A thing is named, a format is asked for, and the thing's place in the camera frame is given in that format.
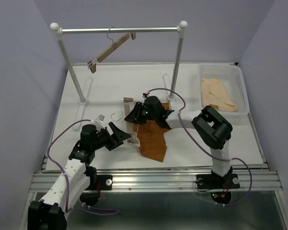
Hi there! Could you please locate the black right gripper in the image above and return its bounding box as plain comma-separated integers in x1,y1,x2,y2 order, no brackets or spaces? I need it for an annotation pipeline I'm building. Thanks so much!
123,102,157,125

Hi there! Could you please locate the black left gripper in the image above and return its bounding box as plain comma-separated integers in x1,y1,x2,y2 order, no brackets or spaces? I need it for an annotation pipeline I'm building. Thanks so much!
91,122,131,150

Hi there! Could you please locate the wooden clip hanger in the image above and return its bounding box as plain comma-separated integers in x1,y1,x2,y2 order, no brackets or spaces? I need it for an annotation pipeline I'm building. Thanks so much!
123,97,140,147
87,27,136,74

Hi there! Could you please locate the brown boxer underwear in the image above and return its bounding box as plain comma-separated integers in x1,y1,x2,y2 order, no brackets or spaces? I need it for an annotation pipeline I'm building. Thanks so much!
132,102,171,163

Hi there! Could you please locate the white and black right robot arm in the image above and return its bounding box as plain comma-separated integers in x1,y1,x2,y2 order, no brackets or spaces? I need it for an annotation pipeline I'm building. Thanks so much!
124,96,233,187

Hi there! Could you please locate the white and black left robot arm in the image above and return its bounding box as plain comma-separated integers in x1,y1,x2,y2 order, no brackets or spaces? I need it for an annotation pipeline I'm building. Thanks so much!
27,122,131,230

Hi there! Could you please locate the beige underwear in basket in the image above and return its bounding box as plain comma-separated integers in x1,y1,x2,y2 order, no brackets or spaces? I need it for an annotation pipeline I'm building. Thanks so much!
201,78,238,112

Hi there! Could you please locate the white plastic basket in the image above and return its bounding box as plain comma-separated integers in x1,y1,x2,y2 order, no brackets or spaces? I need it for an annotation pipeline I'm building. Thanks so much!
198,63,250,116

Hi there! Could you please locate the white metal clothes rack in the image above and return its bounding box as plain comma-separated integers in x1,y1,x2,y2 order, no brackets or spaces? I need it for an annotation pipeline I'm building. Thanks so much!
49,20,189,131

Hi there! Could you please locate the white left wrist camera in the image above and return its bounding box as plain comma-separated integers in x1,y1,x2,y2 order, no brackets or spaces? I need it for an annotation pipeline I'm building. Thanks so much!
90,115,107,131

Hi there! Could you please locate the aluminium mounting rail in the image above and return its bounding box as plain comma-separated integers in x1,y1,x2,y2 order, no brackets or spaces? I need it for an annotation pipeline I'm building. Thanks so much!
29,169,283,193

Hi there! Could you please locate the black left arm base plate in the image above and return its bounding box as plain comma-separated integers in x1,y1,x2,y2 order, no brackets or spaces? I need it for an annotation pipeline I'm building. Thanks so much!
86,174,113,192

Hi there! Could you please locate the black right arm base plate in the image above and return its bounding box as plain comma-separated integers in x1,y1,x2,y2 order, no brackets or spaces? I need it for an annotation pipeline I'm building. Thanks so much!
196,173,240,190

